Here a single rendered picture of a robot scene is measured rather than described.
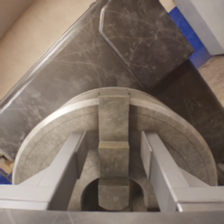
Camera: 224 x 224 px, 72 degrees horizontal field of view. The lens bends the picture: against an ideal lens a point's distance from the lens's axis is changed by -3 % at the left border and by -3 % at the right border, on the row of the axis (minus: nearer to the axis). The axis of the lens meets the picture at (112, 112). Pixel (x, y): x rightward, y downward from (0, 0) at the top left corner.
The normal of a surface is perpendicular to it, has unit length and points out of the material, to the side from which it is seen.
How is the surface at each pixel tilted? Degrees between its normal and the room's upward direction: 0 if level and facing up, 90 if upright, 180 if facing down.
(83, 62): 90
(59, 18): 90
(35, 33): 90
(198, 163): 90
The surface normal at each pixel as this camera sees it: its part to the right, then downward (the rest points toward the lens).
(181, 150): -0.02, 0.26
